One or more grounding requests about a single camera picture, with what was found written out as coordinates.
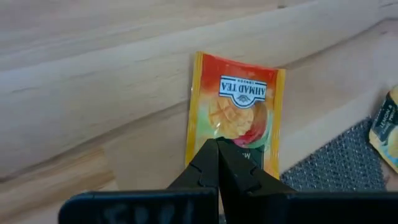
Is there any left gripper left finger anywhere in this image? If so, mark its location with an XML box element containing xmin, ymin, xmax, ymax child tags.
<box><xmin>58</xmin><ymin>138</ymin><xmax>220</xmax><ymax>224</ymax></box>

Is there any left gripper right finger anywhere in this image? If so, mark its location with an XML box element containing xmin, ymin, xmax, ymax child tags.
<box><xmin>217</xmin><ymin>136</ymin><xmax>398</xmax><ymax>224</ymax></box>

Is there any mango tea packet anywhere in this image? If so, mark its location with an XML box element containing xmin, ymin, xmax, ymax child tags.
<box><xmin>185</xmin><ymin>51</ymin><xmax>286</xmax><ymax>180</ymax></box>

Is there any yellow lemon tea packet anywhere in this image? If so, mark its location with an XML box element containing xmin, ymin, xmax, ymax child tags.
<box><xmin>369</xmin><ymin>86</ymin><xmax>398</xmax><ymax>174</ymax></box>

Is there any grey woven placemat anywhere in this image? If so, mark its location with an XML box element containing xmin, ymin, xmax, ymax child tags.
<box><xmin>279</xmin><ymin>116</ymin><xmax>389</xmax><ymax>193</ymax></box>

